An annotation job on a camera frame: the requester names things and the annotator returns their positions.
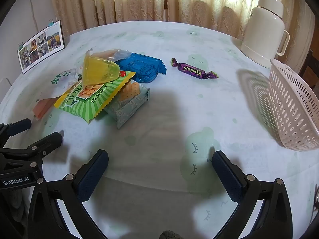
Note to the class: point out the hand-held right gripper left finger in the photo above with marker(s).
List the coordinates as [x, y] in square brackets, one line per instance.
[92, 173]

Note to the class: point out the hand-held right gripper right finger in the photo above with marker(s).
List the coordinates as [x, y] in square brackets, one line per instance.
[226, 173]

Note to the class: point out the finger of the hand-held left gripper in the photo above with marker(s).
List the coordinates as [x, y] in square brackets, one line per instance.
[49, 140]
[20, 125]

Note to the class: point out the orange packet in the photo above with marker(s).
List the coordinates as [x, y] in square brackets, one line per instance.
[43, 107]

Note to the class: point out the green striped snack packet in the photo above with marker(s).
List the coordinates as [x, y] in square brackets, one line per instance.
[94, 99]

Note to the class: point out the white packet with green print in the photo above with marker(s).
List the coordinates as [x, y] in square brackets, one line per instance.
[62, 78]

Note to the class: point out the yellow jelly cup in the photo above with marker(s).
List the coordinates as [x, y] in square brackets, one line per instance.
[99, 69]

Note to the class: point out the pink plastic basket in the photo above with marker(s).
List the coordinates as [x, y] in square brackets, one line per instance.
[291, 109]

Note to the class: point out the blue snack packet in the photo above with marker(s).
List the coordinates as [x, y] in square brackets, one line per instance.
[142, 67]

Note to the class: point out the pale teal cracker packet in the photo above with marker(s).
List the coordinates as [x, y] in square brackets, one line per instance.
[129, 104]

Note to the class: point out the teal binder clip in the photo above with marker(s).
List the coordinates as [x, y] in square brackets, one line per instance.
[51, 23]
[20, 46]

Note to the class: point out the photo desk calendar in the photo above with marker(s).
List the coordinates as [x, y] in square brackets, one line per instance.
[41, 46]

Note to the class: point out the orange snack in clear wrapper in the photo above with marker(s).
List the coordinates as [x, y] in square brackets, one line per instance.
[109, 54]

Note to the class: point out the purple wrapped candy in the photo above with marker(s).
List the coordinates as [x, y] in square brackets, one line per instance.
[193, 69]

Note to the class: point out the white thermos jug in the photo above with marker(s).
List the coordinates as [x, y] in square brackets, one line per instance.
[264, 29]

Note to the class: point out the beige curtain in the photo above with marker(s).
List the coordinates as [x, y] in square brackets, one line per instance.
[199, 2]

